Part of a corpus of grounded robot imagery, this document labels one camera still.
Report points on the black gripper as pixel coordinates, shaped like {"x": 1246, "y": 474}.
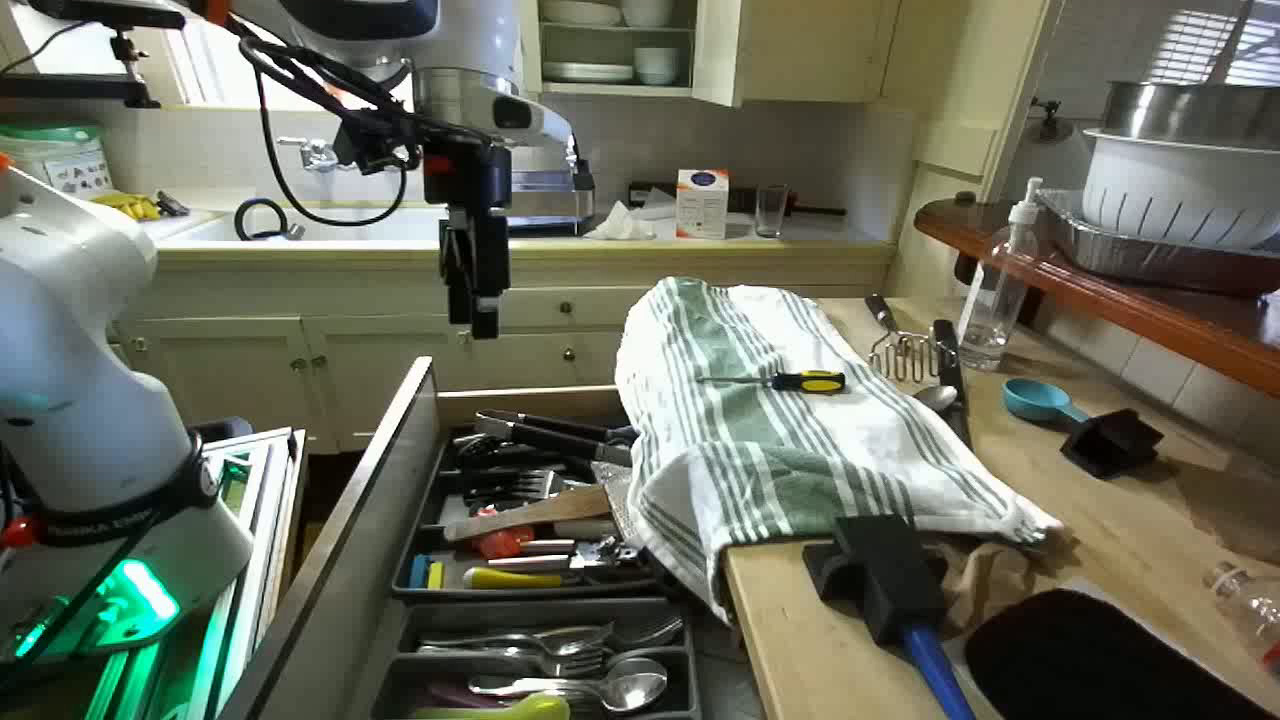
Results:
{"x": 469, "y": 170}

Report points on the green striped white cloth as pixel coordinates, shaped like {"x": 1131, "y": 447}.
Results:
{"x": 772, "y": 425}

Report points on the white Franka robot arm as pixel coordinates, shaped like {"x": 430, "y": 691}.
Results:
{"x": 80, "y": 347}

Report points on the tan crumpled cloth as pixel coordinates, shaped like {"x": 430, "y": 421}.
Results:
{"x": 987, "y": 573}

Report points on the metal dish drying rack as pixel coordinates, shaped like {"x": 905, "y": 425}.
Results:
{"x": 540, "y": 203}

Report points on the white crumpled paper towel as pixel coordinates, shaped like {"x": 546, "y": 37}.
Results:
{"x": 625, "y": 220}

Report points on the black kitchen tongs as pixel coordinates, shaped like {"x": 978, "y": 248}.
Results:
{"x": 546, "y": 434}

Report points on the cream base cabinets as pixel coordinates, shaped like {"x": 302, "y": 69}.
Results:
{"x": 304, "y": 362}

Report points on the chrome sink faucet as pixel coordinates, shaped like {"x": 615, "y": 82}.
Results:
{"x": 312, "y": 152}

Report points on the stack of white plates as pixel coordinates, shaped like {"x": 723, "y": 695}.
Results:
{"x": 590, "y": 69}

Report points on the white paper towel roll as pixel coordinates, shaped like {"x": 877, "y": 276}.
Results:
{"x": 703, "y": 203}

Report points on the wooden spatula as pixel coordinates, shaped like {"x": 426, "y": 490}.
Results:
{"x": 525, "y": 515}

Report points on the black utensil organizer tray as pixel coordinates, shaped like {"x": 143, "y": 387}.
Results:
{"x": 522, "y": 535}

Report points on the stack of white bowls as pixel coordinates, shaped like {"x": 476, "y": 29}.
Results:
{"x": 652, "y": 66}

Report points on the clear drinking glass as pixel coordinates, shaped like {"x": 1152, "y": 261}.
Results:
{"x": 771, "y": 211}

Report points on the open wooden drawer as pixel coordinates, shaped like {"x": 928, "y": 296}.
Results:
{"x": 344, "y": 573}

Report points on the yellow sponge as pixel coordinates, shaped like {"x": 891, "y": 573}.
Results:
{"x": 128, "y": 205}

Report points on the yellow and black small tool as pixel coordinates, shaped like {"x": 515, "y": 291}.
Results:
{"x": 810, "y": 380}

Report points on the grey cutlery tray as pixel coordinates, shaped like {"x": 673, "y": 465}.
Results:
{"x": 535, "y": 662}

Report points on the large metal spoon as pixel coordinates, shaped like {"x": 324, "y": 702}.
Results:
{"x": 602, "y": 686}

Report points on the green lidded plastic container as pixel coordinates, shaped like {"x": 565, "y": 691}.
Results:
{"x": 59, "y": 158}

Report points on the clear pump dispenser bottle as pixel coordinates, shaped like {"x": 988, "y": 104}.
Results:
{"x": 996, "y": 302}

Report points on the teal measuring spoon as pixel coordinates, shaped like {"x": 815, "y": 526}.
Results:
{"x": 1041, "y": 401}

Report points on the metal baking tray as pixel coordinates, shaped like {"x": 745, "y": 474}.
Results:
{"x": 1122, "y": 246}

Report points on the small black plastic block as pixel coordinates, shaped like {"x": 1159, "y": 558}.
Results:
{"x": 1111, "y": 442}

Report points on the brown wooden shelf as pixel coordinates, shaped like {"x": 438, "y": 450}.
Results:
{"x": 1132, "y": 312}

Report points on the white plastic colander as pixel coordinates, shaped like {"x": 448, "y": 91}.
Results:
{"x": 1182, "y": 194}

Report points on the large metal pot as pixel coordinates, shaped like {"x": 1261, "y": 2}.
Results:
{"x": 1185, "y": 114}

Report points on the black mat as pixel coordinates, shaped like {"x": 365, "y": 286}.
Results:
{"x": 1106, "y": 662}

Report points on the white window blinds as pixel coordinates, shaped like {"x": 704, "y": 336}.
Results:
{"x": 1223, "y": 47}

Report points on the clear glass jar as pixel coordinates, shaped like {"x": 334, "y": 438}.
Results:
{"x": 1248, "y": 600}

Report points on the white open rack frame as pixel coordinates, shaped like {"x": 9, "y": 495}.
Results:
{"x": 254, "y": 535}

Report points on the cream wall cabinet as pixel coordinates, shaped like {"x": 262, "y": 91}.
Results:
{"x": 745, "y": 47}

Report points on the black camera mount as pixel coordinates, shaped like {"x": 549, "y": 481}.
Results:
{"x": 93, "y": 52}

